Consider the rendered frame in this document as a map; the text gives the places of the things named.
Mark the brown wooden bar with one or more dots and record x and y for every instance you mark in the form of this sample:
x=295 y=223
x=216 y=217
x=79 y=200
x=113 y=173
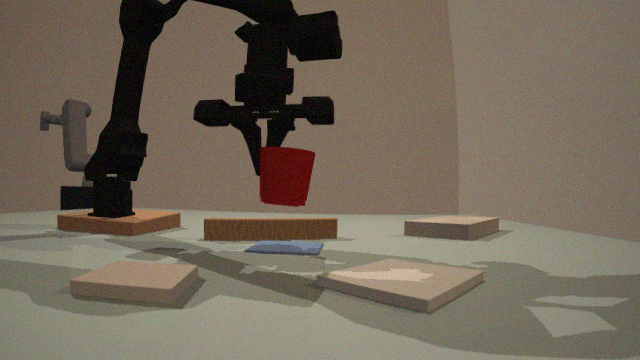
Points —
x=229 y=229

